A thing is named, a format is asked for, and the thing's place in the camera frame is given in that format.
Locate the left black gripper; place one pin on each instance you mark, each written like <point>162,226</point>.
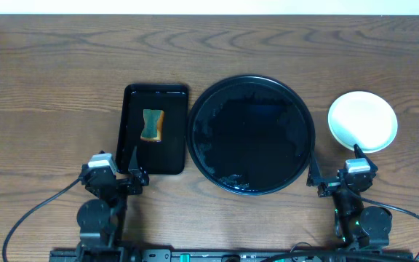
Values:
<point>135,187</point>

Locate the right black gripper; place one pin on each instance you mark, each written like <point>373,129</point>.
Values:
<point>316,179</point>

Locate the orange green scrub sponge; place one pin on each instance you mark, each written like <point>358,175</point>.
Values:
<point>153,122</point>

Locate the light blue plate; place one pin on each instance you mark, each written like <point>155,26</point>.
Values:
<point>364,119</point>

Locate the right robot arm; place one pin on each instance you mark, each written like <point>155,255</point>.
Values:
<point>360,227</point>

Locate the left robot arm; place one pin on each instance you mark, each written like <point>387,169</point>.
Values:
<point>101,220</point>

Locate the black rectangular tray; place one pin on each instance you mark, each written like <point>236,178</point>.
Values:
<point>167,155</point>

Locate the round black serving tray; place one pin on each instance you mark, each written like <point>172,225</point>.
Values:
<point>250,135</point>

